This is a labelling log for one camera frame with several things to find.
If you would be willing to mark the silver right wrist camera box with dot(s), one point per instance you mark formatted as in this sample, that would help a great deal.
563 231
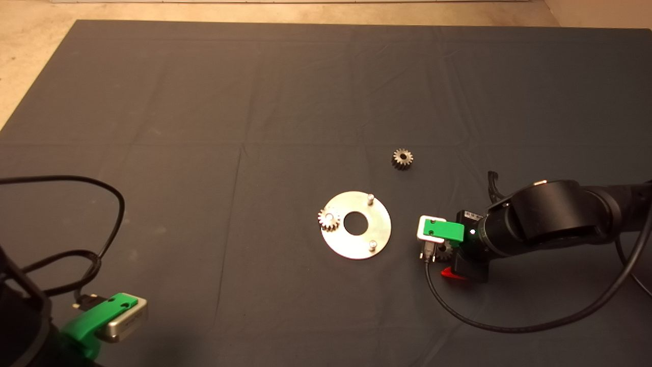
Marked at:
420 229

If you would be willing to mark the green left camera mount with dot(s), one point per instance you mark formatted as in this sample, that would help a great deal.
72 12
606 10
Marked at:
89 321

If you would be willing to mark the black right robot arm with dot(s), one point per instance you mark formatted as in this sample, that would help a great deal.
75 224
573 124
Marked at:
560 214

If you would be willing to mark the small steel planetary gear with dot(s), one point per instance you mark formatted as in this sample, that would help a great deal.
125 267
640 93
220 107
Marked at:
329 219
445 252
402 159

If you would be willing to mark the dark grey table cloth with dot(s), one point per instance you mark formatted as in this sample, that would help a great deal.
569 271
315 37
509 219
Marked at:
254 102

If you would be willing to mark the green right camera mount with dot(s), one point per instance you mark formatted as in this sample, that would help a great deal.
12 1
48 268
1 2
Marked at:
448 232

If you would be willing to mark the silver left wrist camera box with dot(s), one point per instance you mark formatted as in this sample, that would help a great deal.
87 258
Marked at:
130 321

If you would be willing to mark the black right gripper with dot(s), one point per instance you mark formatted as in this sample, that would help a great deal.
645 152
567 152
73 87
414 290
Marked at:
471 255

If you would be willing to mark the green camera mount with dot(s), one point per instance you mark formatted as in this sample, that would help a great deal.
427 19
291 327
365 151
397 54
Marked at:
448 232
89 321

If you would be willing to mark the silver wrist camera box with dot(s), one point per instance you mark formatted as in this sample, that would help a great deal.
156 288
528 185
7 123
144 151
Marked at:
130 321
420 229

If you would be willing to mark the round metal carrier plate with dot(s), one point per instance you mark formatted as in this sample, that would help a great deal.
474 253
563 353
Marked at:
359 247

